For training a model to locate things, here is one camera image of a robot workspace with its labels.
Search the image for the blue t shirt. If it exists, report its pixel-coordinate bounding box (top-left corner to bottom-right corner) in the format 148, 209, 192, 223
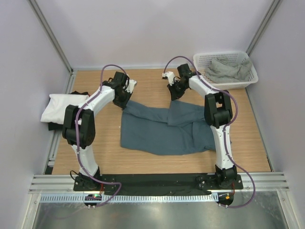
120, 100, 216, 156

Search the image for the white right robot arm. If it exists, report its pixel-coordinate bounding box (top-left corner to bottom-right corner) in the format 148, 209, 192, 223
162, 64, 237, 189

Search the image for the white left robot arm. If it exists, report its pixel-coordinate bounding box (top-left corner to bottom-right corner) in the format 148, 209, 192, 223
62, 72, 137, 191

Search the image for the grey t shirt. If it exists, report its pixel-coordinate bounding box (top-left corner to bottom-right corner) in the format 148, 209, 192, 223
205, 57, 253, 83

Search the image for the white plastic basket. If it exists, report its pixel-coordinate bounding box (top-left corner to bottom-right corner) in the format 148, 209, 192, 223
193, 51, 258, 90

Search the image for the folded white t shirt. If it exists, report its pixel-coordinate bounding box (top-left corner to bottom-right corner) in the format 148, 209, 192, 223
40, 93, 89, 125

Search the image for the folded black t shirt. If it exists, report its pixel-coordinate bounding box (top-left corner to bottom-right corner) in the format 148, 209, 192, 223
48, 91, 91, 131

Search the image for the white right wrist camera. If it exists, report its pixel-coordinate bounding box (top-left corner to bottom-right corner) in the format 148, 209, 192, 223
162, 72, 175, 86

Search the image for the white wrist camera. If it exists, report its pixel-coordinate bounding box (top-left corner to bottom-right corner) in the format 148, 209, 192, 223
124, 76, 137, 94
162, 72, 175, 86

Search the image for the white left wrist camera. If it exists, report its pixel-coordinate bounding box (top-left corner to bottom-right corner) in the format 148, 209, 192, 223
124, 76, 137, 94

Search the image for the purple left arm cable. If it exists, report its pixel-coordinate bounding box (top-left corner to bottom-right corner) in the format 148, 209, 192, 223
69, 63, 131, 208

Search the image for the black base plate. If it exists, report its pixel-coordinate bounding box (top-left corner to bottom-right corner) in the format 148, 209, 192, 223
73, 173, 244, 196

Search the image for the aluminium left corner post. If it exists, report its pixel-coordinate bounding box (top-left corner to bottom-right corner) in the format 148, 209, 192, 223
29, 0, 74, 73

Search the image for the aluminium corner post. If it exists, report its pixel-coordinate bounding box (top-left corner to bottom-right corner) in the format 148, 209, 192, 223
29, 0, 74, 73
245, 0, 283, 56

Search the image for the aluminium front rail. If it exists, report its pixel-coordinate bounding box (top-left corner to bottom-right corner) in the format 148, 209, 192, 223
29, 172, 289, 194

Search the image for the slotted grey cable duct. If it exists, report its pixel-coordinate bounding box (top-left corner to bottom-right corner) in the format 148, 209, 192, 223
40, 193, 218, 203

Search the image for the aluminium right corner post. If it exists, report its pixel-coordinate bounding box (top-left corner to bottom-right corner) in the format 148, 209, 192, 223
245, 0, 283, 56

